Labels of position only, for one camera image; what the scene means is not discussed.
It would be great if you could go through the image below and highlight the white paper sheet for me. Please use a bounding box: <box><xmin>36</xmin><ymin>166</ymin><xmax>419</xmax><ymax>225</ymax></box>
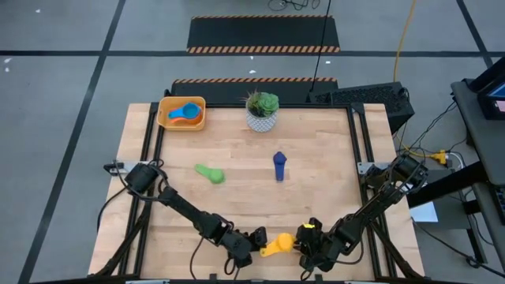
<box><xmin>409</xmin><ymin>200</ymin><xmax>440</xmax><ymax>224</ymax></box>

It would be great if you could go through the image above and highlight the orange plastic measuring cup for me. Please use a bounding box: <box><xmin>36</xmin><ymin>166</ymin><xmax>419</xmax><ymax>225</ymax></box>
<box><xmin>169</xmin><ymin>114</ymin><xmax>200</xmax><ymax>126</ymax></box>

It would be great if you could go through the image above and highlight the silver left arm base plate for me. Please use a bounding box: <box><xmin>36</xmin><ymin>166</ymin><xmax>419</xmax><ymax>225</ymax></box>
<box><xmin>103</xmin><ymin>160</ymin><xmax>152</xmax><ymax>177</ymax></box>

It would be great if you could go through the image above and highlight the coiled black cable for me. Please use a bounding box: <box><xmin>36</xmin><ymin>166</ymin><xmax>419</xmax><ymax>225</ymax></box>
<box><xmin>267</xmin><ymin>0</ymin><xmax>321</xmax><ymax>12</ymax></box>

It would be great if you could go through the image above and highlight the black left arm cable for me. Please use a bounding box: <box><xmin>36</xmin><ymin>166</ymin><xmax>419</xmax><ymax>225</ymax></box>
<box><xmin>95</xmin><ymin>184</ymin><xmax>132</xmax><ymax>234</ymax></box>

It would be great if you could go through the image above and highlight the black laptop with lit screen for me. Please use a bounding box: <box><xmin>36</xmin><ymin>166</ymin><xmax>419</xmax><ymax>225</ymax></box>
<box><xmin>468</xmin><ymin>56</ymin><xmax>505</xmax><ymax>121</ymax></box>

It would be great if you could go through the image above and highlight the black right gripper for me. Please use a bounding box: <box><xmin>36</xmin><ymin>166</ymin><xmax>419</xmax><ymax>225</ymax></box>
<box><xmin>295</xmin><ymin>224</ymin><xmax>345</xmax><ymax>274</ymax></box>

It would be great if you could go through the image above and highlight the grey side desk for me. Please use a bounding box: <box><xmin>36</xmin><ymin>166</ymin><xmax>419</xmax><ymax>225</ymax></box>
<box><xmin>451</xmin><ymin>77</ymin><xmax>505</xmax><ymax>284</ymax></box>

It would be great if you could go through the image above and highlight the yellow power plug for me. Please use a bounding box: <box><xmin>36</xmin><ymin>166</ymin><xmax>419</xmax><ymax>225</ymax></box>
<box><xmin>428</xmin><ymin>149</ymin><xmax>449</xmax><ymax>166</ymax></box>

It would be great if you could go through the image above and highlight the green plastic measuring cup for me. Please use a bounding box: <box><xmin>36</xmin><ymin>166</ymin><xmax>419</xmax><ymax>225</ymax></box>
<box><xmin>194</xmin><ymin>163</ymin><xmax>227</xmax><ymax>185</ymax></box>

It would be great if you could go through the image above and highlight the black hazard-striped floor mat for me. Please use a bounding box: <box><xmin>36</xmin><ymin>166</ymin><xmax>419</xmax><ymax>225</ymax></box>
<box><xmin>170</xmin><ymin>77</ymin><xmax>339</xmax><ymax>106</ymax></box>
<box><xmin>185</xmin><ymin>14</ymin><xmax>341</xmax><ymax>54</ymax></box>

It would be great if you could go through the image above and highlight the yellow-orange plastic basket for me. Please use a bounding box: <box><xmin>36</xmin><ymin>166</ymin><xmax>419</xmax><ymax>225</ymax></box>
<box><xmin>156</xmin><ymin>95</ymin><xmax>207</xmax><ymax>132</ymax></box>

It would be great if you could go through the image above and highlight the black floor cable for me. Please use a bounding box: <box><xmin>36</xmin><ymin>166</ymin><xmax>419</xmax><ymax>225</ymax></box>
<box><xmin>310</xmin><ymin>0</ymin><xmax>333</xmax><ymax>92</ymax></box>

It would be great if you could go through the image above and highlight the black aluminium table frame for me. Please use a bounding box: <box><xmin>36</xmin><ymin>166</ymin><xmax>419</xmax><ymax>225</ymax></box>
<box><xmin>88</xmin><ymin>101</ymin><xmax>425</xmax><ymax>284</ymax></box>

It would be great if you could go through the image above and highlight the light blue plastic measuring cup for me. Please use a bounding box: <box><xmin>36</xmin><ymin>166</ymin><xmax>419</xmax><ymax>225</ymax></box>
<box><xmin>168</xmin><ymin>103</ymin><xmax>203</xmax><ymax>121</ymax></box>

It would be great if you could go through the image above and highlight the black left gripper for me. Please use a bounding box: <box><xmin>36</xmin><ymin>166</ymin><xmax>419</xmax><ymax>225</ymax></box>
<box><xmin>215</xmin><ymin>226</ymin><xmax>270</xmax><ymax>271</ymax></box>

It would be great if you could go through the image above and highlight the yellow plastic measuring cup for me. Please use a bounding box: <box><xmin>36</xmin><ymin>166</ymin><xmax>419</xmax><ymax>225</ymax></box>
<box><xmin>259</xmin><ymin>232</ymin><xmax>297</xmax><ymax>259</ymax></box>

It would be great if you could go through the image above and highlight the yellow hanging cable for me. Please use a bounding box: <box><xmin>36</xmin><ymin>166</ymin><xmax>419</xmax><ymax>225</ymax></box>
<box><xmin>393</xmin><ymin>0</ymin><xmax>417</xmax><ymax>83</ymax></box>

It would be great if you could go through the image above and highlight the small purple measuring cup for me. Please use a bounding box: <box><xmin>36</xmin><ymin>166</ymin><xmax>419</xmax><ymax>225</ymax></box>
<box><xmin>272</xmin><ymin>151</ymin><xmax>288</xmax><ymax>182</ymax></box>

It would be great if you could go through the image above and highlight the succulent in white geometric pot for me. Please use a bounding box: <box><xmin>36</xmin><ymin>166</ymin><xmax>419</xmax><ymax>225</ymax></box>
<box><xmin>241</xmin><ymin>89</ymin><xmax>282</xmax><ymax>133</ymax></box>

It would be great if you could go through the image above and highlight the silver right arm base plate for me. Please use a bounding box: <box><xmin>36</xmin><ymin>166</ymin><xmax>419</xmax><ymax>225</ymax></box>
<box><xmin>356</xmin><ymin>161</ymin><xmax>391</xmax><ymax>175</ymax></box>

